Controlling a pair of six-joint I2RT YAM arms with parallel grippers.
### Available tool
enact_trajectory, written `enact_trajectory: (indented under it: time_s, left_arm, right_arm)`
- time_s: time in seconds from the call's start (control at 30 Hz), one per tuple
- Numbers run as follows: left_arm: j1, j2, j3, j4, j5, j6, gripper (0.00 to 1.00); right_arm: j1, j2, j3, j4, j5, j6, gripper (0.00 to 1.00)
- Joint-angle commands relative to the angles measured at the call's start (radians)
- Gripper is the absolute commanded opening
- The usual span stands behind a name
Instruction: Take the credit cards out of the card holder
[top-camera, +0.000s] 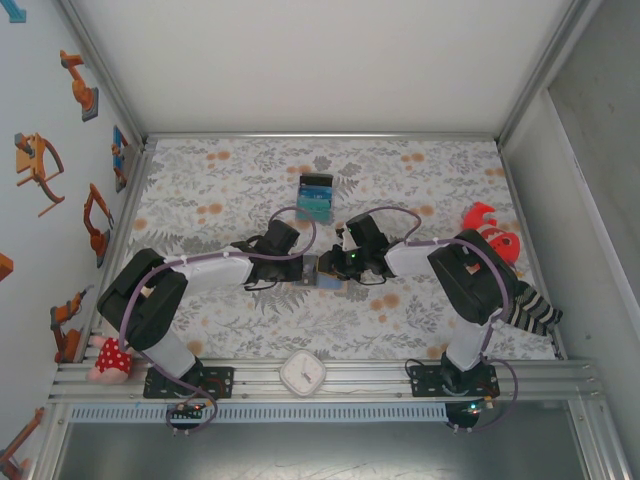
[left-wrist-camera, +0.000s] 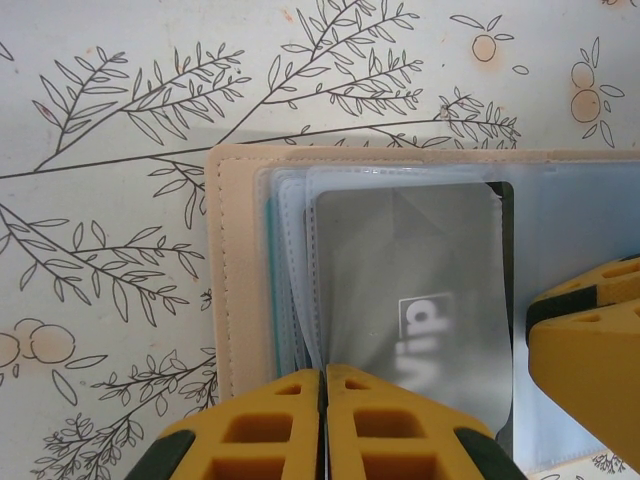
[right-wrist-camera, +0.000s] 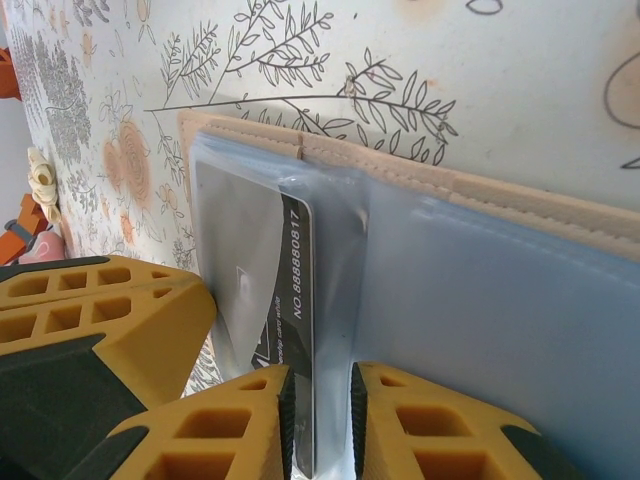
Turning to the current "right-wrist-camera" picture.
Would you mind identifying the beige card holder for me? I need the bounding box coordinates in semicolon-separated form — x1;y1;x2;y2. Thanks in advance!
177;108;640;480

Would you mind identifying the floral tablecloth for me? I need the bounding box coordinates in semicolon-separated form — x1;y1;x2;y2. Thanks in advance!
0;0;640;401

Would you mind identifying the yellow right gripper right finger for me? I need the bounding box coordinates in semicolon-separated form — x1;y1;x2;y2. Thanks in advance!
349;360;599;480

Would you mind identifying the pink pig plush toy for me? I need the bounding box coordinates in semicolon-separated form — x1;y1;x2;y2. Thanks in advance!
18;230;65;265

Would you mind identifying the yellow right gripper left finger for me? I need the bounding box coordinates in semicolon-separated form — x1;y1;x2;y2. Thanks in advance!
64;363;297;480

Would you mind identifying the black numbered membership card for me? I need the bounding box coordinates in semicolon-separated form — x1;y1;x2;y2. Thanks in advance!
193;159;315;479

